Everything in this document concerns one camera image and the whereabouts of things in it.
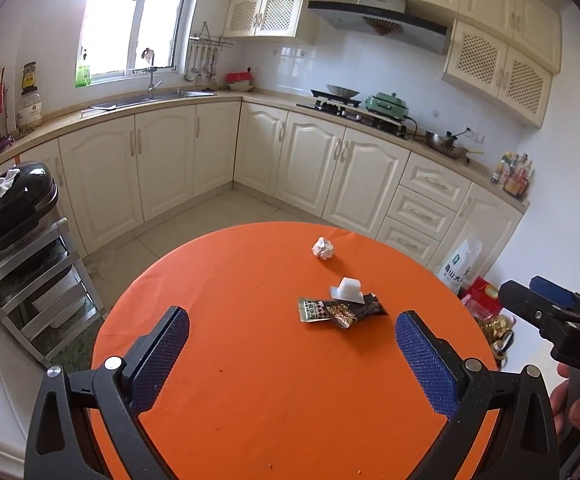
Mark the black kitchen appliance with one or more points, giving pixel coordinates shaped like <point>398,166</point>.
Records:
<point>19,205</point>

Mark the cream lattice door cabinet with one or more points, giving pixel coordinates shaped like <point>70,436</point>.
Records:
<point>495,70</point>
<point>275,15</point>

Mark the metal storage rack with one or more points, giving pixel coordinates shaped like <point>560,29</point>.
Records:
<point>29,285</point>

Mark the steel kitchen sink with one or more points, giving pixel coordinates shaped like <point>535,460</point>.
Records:
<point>159,97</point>

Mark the cream base cabinet run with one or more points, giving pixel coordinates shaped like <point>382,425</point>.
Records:
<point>169,160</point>

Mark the cluster of condiment bottles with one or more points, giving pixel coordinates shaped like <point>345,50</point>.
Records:
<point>512,180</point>

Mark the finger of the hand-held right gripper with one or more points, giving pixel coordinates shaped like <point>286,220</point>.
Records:
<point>552,290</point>
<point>530,305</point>

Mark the white plastic tub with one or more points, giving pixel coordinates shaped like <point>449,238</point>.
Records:
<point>59,302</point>

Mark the kitchen window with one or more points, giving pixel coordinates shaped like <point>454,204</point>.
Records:
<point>114,20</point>

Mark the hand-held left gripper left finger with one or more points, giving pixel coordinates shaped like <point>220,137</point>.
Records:
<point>162,355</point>

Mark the white paper ball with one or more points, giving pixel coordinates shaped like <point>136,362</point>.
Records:
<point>323,249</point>

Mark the green electric pot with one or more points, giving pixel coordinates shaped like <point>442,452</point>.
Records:
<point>387,105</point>

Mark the orange tablecloth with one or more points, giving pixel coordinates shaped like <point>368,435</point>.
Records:
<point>270,385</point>

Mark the green dish soap bottle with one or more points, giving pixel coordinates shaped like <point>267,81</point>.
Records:
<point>83,72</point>

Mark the beige kitchen countertop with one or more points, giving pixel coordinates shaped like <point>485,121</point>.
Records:
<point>270,97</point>

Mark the wall utensil rack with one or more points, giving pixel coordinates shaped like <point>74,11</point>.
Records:
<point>212,41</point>

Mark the chrome faucet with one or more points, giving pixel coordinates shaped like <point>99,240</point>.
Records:
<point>150,80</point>

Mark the red plastic container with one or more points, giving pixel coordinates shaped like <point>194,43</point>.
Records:
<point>240,78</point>

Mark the white plastic cup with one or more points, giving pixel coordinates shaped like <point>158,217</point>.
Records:
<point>347,290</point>

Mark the grey wok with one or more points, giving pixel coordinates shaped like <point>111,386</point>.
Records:
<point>342,91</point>

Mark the hanging utensils rack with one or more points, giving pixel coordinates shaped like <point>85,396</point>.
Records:
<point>202,65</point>

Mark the white bowl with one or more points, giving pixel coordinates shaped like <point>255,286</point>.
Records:
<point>242,88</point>

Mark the brown printed snack wrapper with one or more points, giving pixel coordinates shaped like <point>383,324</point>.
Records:
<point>342,316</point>

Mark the red rice bag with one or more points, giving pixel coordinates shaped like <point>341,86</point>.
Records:
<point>485,297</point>

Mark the black gas stove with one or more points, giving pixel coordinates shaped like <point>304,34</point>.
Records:
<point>330,107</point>

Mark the black range hood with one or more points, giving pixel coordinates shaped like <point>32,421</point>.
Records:
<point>370,12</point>

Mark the black snack wrapper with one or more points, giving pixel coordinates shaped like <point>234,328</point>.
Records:
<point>372,306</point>

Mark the white rice bag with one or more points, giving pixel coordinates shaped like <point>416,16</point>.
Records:
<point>460,267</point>

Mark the green white snack wrapper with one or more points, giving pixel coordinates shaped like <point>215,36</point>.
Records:
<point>312,310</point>

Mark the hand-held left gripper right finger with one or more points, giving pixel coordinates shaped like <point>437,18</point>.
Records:
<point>425,360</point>

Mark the glass jar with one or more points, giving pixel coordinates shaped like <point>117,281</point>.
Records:
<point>29,115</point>

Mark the cream cabinet drawer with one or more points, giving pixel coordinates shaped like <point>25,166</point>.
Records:
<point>422,212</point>
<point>435,177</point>
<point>410,242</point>

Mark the white wall outlet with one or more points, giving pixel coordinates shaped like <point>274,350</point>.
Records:
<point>475,136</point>

